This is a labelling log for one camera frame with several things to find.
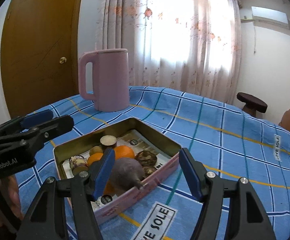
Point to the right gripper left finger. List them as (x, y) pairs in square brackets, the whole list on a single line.
[(45, 218)]

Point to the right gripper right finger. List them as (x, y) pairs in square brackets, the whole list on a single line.
[(247, 218)]

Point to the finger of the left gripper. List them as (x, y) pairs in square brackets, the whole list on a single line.
[(22, 123), (33, 139)]

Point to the cut purple yam piece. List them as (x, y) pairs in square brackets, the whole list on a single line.
[(77, 160)]

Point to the large orange mandarin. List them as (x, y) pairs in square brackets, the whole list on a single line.
[(124, 152)]

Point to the round purple fruit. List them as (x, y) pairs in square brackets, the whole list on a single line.
[(126, 174)]

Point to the dark brown chestnut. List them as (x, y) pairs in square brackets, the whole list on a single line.
[(146, 158)]

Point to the person's left hand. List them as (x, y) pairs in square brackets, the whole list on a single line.
[(10, 207)]

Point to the pink metal tin box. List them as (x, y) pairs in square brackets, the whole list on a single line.
[(82, 145)]

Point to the brown wooden door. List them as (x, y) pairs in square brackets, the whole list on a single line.
[(35, 35)]

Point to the brass door knob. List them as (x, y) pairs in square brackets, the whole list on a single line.
[(63, 60)]

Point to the blue plaid tablecloth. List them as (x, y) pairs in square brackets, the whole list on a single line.
[(222, 137)]

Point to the pink electric kettle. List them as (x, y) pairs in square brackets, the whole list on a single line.
[(110, 79)]

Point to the printed leaflet in tin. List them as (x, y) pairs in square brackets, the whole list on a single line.
[(165, 164)]

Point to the dark round stool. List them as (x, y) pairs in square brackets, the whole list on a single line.
[(253, 105)]

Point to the floral sheer curtain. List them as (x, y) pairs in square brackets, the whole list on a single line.
[(189, 45)]

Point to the white air conditioner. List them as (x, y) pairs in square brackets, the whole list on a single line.
[(265, 16)]

